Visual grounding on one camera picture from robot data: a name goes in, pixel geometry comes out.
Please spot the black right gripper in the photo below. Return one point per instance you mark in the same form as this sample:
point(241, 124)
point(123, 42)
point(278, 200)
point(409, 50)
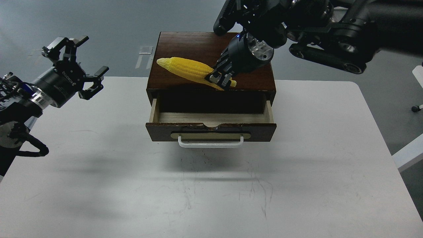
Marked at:
point(243, 54)

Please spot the white chair caster leg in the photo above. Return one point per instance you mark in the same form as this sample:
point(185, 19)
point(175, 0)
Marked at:
point(417, 108)

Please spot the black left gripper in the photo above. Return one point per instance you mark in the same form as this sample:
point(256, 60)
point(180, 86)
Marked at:
point(61, 84)

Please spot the dark wooden drawer cabinet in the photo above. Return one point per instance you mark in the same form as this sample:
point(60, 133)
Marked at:
point(178, 95)

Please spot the yellow corn cob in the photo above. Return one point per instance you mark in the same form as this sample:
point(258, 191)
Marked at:
point(192, 70)

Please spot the white furniture corner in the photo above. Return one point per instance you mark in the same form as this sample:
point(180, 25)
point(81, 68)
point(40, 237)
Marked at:
point(418, 74)

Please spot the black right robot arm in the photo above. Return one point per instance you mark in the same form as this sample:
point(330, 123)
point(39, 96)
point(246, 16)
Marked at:
point(342, 34)

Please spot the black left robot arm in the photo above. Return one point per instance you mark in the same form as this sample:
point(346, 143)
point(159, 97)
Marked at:
point(24, 102)

